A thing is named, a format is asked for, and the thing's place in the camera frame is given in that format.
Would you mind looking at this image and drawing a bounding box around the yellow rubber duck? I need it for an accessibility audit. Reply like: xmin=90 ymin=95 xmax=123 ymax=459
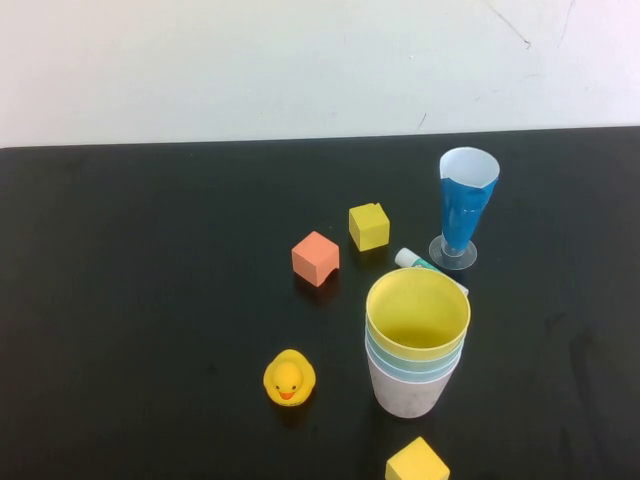
xmin=262 ymin=348 xmax=318 ymax=408

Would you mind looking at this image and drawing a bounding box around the yellow plastic cup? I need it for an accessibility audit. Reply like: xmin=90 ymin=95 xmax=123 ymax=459
xmin=364 ymin=267 xmax=472 ymax=363

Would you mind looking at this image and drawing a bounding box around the light blue plastic cup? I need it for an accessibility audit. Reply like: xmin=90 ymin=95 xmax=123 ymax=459
xmin=365 ymin=344 xmax=462 ymax=385

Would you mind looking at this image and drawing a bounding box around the blue-wrapped clear footed glass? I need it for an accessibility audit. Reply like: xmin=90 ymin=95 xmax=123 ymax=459
xmin=428 ymin=146 xmax=502 ymax=273

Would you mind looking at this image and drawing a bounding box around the green plastic cup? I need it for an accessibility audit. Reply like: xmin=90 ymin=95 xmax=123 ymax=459
xmin=365 ymin=327 xmax=465 ymax=374

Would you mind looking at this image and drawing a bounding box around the orange foam cube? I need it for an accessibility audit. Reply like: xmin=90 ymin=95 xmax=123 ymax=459
xmin=291 ymin=230 xmax=341 ymax=291

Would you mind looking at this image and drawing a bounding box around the small white green tube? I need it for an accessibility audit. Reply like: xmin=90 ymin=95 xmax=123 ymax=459
xmin=394 ymin=246 xmax=472 ymax=297

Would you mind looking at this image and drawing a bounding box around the pale pink plastic cup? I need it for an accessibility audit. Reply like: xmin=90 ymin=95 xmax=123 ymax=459
xmin=367 ymin=353 xmax=460 ymax=421

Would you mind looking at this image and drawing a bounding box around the yellow notched foam cube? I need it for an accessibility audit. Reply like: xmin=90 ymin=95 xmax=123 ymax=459
xmin=348 ymin=202 xmax=391 ymax=253

